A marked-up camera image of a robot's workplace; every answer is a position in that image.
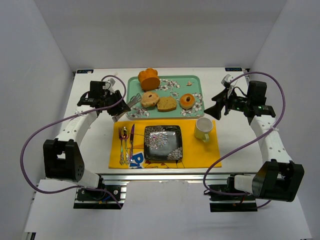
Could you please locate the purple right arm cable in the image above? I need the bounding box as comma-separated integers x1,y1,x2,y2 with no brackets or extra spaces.
202,71,286,210

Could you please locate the speckled raisin bagel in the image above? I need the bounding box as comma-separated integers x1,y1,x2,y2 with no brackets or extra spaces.
140,91,160,108

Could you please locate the golden plain bagel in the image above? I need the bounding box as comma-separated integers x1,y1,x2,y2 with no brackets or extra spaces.
179,93,196,110

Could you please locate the iridescent fork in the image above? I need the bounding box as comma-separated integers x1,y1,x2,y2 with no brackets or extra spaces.
118,127,125,165

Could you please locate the white and green mug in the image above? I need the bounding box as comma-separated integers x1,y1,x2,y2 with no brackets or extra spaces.
194,117,214,143

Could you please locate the blue label corner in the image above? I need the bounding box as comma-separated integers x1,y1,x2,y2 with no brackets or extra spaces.
224,67,243,72
76,69,94,74

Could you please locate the brown bread slice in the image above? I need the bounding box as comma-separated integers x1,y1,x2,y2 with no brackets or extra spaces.
157,96,177,112

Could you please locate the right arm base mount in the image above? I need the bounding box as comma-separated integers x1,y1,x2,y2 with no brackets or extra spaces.
204,174,258,213

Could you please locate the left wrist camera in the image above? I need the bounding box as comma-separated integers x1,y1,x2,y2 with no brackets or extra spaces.
102,77,116,94

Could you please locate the orange brioche loaf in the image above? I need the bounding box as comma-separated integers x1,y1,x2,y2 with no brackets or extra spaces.
138,68,161,91

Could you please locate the yellow printed placemat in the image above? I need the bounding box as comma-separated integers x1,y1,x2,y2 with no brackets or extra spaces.
108,119,220,170

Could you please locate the black floral square plate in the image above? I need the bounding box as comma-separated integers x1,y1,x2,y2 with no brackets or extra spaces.
143,125,183,161

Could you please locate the iridescent table knife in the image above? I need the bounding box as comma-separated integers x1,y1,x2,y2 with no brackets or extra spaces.
129,124,135,162

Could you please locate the blue label right corner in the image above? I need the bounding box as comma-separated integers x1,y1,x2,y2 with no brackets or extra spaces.
224,67,243,72

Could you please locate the aluminium table edge rail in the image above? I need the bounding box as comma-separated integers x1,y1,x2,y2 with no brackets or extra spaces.
47,172,261,183

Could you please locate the blue label left corner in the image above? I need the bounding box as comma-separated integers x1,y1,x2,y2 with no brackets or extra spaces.
76,69,94,74

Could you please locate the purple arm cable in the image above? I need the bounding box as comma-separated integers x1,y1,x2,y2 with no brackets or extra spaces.
19,74,128,210
202,71,286,210

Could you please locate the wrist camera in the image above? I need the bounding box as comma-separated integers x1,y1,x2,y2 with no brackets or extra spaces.
102,77,116,94
221,74,234,89

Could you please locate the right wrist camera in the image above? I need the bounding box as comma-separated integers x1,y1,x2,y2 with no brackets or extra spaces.
221,74,234,89

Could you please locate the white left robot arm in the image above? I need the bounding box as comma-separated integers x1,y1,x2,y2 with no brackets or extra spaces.
43,81,220,191

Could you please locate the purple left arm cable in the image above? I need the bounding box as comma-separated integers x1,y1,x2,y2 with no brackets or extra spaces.
19,74,128,210

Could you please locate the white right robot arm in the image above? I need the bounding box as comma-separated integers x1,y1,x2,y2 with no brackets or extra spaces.
204,80,305,202

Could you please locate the iridescent spoon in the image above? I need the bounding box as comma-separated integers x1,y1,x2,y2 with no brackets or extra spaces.
122,126,130,166

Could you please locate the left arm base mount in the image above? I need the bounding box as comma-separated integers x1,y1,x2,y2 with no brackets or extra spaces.
73,181,129,210

